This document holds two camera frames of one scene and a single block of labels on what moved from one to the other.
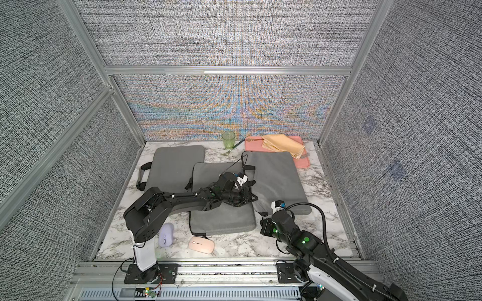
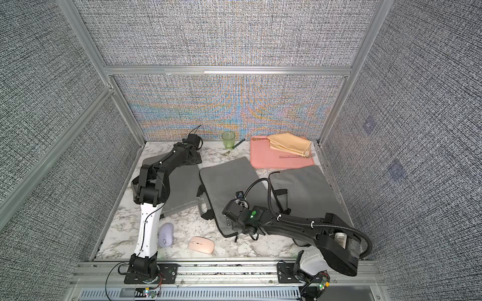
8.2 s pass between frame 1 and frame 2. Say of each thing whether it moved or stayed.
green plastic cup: stayed
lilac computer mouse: stayed
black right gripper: moved
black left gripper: moved
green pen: stayed
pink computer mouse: stayed
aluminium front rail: stayed
